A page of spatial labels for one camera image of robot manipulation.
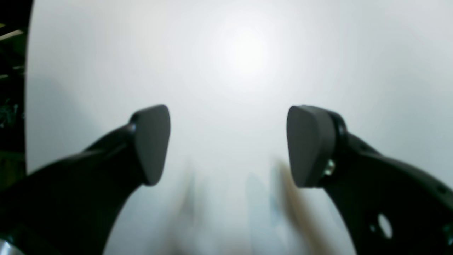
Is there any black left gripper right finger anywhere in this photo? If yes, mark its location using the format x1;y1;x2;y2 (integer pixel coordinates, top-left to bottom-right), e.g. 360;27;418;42
287;105;453;255

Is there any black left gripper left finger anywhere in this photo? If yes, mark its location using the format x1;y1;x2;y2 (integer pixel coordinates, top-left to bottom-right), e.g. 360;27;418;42
0;105;171;255

